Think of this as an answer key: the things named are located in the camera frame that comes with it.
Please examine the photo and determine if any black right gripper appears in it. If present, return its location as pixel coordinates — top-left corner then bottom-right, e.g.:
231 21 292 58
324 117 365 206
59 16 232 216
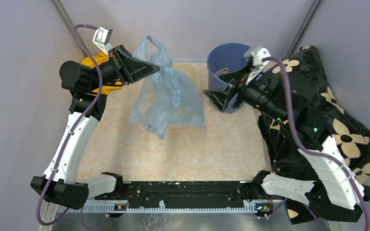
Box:
203 63 289 123

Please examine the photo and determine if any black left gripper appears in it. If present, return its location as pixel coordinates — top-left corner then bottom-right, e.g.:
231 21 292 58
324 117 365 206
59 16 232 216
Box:
89 44 160 91

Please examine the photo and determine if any light blue trash bag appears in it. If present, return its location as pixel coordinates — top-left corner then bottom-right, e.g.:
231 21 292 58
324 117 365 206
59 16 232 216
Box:
130 35 204 139

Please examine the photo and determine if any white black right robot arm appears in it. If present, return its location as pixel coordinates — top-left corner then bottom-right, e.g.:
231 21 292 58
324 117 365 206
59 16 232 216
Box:
203 66 370 222

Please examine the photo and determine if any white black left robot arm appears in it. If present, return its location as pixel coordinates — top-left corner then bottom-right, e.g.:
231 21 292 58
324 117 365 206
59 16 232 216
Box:
30 45 160 210

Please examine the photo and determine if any beige plastic trash bin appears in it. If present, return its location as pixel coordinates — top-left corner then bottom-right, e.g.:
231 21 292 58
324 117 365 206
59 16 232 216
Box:
158 63 204 129

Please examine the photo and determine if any blue plastic trash bin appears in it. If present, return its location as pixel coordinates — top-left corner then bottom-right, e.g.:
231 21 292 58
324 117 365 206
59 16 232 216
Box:
206 43 252 114

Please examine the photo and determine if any yellow crumpled cloth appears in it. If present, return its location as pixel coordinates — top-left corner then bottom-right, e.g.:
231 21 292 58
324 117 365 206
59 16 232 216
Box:
80 51 123 95

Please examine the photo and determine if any black floral blanket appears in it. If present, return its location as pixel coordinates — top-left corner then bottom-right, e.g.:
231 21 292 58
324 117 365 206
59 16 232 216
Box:
257 45 370 225

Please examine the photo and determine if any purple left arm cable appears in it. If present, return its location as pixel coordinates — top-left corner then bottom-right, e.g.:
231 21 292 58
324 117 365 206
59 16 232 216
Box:
36 24 109 231

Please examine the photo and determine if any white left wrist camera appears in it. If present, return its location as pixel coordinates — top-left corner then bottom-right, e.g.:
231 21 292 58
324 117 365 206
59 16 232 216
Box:
92 26 113 55

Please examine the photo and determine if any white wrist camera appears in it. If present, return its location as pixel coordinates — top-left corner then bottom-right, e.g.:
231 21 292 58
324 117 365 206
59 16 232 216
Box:
243 46 271 85
92 26 113 55

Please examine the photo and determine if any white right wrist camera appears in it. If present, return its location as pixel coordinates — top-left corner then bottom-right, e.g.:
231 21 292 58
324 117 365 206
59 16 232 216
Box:
243 46 271 85

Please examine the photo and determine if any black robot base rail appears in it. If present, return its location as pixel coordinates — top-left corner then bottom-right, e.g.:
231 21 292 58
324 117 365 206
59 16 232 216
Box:
47 180 284 218

